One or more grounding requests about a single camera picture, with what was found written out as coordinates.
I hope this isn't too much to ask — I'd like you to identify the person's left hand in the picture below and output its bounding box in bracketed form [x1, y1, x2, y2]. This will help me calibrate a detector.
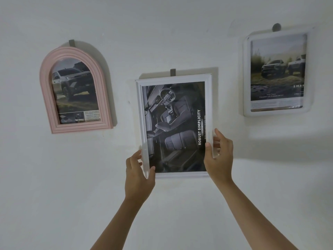
[124, 150, 156, 201]

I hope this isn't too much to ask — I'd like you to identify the person's right hand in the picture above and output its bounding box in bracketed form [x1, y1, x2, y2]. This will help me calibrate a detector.
[203, 128, 234, 183]

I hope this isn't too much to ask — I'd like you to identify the white rectangular picture frame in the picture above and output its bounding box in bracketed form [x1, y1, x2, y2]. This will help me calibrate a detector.
[135, 73, 213, 179]

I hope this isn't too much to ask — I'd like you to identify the person's left forearm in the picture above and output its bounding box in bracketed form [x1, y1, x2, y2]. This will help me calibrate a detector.
[90, 189, 155, 250]

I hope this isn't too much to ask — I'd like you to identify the person's right forearm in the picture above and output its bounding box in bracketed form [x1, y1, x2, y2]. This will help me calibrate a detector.
[210, 179, 299, 250]

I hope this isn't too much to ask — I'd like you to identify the white rounded picture frame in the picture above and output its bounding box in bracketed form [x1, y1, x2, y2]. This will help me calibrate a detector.
[243, 26, 316, 118]

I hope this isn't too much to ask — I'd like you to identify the pink arched picture frame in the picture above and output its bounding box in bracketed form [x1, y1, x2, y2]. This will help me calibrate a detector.
[40, 46, 114, 134]

